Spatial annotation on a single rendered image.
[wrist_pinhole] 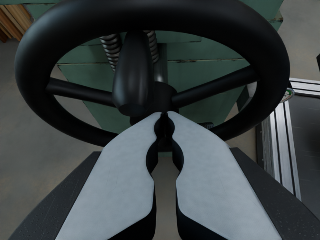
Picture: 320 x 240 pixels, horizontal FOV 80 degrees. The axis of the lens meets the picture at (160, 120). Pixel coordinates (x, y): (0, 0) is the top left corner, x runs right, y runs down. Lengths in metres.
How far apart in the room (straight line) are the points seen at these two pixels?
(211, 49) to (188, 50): 0.05
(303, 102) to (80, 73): 1.00
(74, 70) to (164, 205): 0.76
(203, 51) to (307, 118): 0.79
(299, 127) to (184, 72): 0.73
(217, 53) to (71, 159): 0.96
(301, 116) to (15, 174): 1.47
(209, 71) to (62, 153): 0.95
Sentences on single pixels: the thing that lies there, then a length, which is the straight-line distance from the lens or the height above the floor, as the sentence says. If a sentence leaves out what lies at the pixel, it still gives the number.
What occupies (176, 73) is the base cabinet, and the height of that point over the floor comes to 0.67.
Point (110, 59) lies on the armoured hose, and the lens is 0.27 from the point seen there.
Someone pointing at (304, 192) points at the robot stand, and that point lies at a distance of 0.97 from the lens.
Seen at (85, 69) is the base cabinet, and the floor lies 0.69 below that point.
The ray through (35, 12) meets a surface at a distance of 0.41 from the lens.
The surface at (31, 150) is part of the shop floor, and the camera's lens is 1.31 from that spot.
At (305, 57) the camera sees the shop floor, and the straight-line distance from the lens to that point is 1.73.
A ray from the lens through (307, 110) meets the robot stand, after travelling 1.15.
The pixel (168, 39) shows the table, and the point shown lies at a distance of 0.26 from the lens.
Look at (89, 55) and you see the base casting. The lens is 0.44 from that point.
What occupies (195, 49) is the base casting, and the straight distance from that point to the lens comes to 0.41.
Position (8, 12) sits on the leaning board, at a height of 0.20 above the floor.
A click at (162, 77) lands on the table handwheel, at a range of 0.25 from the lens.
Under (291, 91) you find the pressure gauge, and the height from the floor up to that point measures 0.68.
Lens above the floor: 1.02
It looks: 63 degrees down
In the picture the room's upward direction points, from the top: 4 degrees counter-clockwise
